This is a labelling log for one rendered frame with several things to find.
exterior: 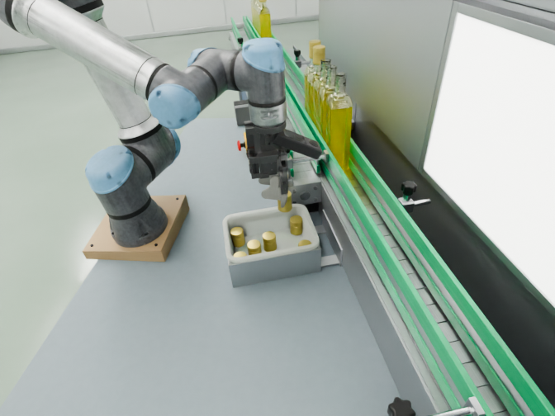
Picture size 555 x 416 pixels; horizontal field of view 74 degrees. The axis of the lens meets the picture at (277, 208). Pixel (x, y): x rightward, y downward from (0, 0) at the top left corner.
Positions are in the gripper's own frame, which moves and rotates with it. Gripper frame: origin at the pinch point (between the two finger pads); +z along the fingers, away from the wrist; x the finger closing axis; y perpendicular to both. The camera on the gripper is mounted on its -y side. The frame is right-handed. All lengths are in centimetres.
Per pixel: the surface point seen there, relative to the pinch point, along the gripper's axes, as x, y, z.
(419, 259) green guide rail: 24.9, -22.5, 0.8
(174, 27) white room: -603, 85, 79
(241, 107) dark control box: -77, 6, 8
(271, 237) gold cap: 2.0, 4.0, 10.6
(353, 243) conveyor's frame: 14.6, -13.0, 4.4
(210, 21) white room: -605, 26, 76
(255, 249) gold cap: 5.1, 8.4, 11.0
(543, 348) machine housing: 45, -35, 4
